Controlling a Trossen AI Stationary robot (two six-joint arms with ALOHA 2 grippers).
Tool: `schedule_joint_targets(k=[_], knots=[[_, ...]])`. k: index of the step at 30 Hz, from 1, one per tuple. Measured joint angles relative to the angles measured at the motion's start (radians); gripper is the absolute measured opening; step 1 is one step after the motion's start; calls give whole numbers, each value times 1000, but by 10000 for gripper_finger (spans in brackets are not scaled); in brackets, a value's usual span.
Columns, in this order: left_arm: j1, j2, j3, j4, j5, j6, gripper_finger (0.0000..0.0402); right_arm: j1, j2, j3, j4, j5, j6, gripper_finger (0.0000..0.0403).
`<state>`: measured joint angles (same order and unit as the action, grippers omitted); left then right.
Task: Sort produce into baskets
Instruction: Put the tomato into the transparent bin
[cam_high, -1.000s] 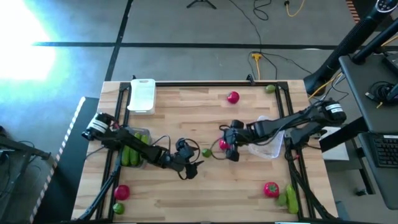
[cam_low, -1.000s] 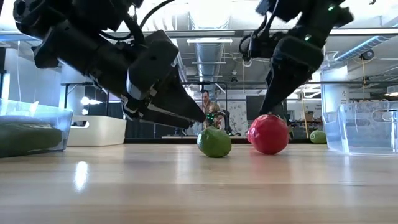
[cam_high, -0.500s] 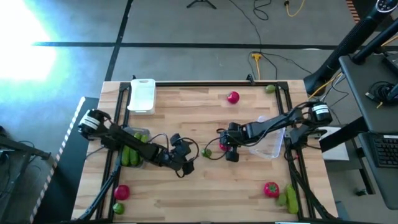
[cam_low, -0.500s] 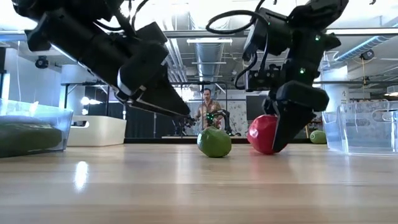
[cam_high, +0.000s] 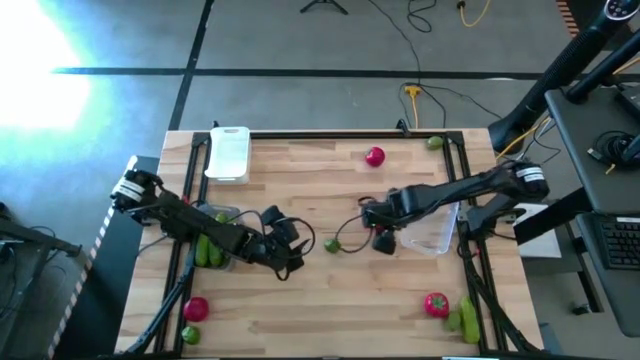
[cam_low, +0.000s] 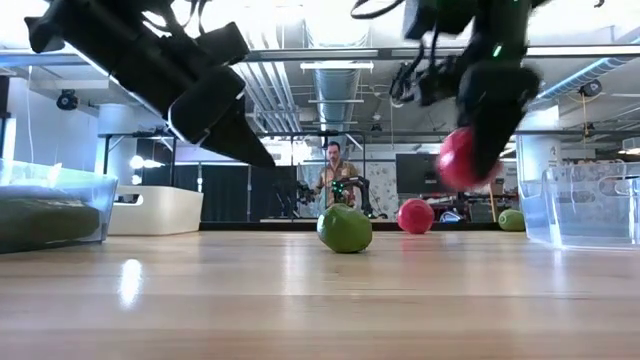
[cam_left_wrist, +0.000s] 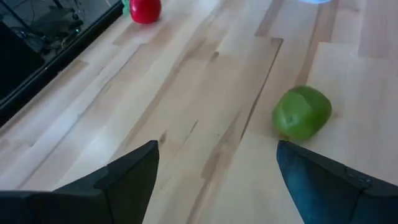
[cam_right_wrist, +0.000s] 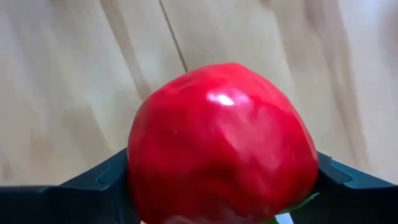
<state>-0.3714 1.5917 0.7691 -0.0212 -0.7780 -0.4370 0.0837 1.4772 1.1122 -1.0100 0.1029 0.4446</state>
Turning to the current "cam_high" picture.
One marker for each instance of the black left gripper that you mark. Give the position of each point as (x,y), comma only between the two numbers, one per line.
(272,247)

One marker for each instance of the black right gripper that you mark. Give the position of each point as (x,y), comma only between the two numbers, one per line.
(382,214)

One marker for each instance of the small green toy lettuce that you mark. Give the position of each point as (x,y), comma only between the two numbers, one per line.
(331,245)
(190,335)
(454,320)
(434,142)

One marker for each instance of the clear plastic bin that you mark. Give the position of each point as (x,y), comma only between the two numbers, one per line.
(432,235)

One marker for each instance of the long dark green cucumber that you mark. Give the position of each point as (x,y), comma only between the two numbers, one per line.
(201,250)

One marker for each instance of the white plastic bin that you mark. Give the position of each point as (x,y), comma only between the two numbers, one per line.
(229,154)

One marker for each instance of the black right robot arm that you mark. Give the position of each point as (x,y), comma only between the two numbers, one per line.
(450,192)

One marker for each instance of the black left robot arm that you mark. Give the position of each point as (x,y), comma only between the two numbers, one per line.
(190,222)

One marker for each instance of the grey translucent plastic bin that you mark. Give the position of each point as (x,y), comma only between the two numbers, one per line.
(227,210)

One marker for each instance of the white box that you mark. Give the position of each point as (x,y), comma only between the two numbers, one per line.
(542,245)

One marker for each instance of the black cabinet with striped tape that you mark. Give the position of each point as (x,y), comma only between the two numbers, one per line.
(100,300)

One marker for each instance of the black desk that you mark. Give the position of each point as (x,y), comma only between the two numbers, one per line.
(580,150)

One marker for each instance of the black tower fan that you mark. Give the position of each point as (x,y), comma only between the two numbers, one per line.
(550,75)

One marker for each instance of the black tripod legs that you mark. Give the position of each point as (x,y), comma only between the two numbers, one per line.
(325,3)

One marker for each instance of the black keyboard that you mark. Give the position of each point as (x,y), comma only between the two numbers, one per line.
(622,245)

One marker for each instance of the black pole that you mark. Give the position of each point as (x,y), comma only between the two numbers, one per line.
(600,70)

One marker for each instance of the black metal stand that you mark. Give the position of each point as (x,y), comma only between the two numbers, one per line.
(30,240)

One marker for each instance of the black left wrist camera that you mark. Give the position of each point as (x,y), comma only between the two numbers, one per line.
(274,215)

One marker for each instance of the black aluminium table frame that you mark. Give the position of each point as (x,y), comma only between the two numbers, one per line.
(325,134)

